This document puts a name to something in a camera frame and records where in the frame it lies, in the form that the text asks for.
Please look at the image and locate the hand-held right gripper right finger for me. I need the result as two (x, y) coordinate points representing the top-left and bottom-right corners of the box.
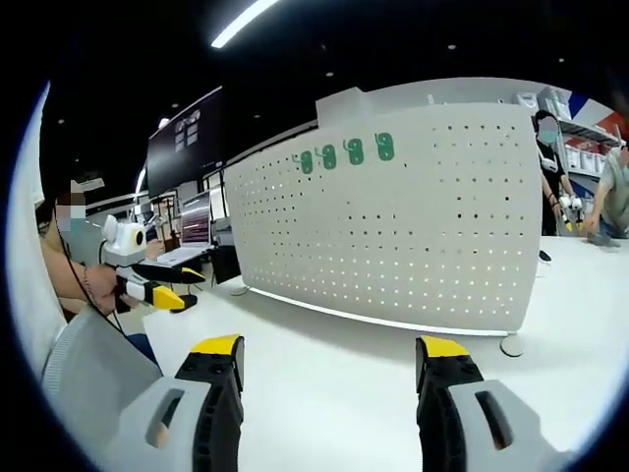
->
(415, 335), (579, 472)

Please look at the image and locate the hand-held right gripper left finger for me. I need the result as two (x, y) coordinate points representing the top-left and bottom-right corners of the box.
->
(105, 333), (246, 472)

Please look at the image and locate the white perforated mounting plate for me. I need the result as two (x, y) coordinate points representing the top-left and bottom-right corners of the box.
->
(223, 101), (543, 358)

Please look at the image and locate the person's left hand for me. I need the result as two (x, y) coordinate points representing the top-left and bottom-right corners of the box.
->
(86, 264), (128, 312)

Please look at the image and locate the person's blue-trousered leg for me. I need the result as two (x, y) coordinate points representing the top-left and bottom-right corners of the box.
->
(125, 332), (162, 366)

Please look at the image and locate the open silver laptop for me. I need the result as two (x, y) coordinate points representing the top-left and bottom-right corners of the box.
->
(156, 203), (216, 267)

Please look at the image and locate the black computer case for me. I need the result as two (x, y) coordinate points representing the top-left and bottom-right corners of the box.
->
(212, 244), (241, 285)

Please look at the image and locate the person's own head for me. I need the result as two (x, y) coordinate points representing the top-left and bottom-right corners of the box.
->
(33, 184), (88, 236)

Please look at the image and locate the large black monitor screen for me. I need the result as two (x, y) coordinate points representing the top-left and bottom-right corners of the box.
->
(146, 86), (225, 199)

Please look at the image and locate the metal storage shelf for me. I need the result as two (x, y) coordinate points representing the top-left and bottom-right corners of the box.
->
(510, 87), (629, 184)

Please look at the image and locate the black cable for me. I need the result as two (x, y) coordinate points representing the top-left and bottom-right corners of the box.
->
(57, 228), (127, 333)

